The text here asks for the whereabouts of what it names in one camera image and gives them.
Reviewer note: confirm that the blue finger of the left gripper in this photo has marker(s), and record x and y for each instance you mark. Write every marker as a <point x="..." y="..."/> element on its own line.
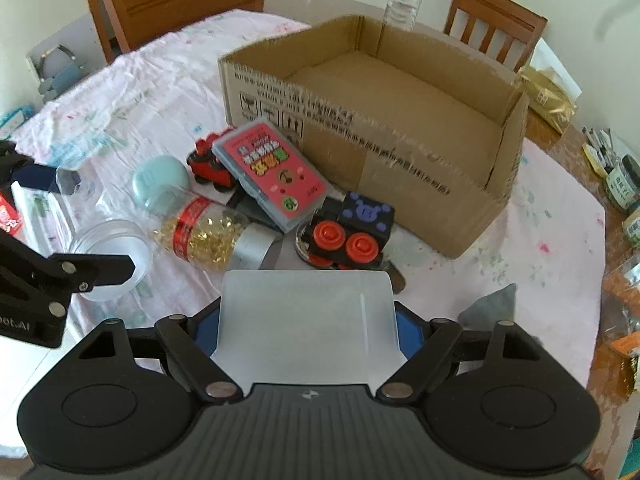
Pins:
<point x="47" y="179"/>

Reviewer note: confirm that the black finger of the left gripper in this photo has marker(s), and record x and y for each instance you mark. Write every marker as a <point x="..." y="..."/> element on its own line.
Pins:
<point x="86" y="272"/>

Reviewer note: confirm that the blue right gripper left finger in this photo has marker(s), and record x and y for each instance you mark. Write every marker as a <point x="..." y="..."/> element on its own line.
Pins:
<point x="206" y="326"/>

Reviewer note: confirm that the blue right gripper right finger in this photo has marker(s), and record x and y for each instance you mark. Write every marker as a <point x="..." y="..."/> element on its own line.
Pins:
<point x="412" y="330"/>

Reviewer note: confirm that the clear plastic jar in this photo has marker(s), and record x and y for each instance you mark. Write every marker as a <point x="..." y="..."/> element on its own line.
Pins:
<point x="87" y="223"/>

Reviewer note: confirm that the white translucent plastic box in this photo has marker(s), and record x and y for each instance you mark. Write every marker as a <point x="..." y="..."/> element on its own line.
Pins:
<point x="308" y="328"/>

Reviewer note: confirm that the black toy train red wheels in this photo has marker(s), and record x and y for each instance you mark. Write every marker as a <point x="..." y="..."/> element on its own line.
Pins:
<point x="346" y="234"/>

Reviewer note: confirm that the light blue oval case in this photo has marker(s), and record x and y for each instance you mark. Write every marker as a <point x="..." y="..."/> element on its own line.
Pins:
<point x="157" y="184"/>

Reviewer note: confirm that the correction tape dispenser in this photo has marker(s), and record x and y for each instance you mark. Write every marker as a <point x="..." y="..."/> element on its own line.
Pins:
<point x="397" y="280"/>

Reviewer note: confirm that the jar of golden capsules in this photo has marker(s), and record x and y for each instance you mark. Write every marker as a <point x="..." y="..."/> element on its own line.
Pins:
<point x="194" y="228"/>

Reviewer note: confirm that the pink floral tablecloth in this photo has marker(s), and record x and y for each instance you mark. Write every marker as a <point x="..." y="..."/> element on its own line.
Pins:
<point x="549" y="241"/>

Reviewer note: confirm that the pink card box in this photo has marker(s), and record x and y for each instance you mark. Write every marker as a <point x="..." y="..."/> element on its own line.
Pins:
<point x="273" y="172"/>

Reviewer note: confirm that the brown cardboard box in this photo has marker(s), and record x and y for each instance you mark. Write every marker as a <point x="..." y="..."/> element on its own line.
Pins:
<point x="413" y="120"/>

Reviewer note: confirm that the green label glass jar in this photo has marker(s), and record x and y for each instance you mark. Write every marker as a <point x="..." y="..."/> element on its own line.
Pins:
<point x="623" y="182"/>

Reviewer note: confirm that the gold tissue pack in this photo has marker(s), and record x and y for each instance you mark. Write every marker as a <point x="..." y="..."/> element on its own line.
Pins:
<point x="552" y="92"/>

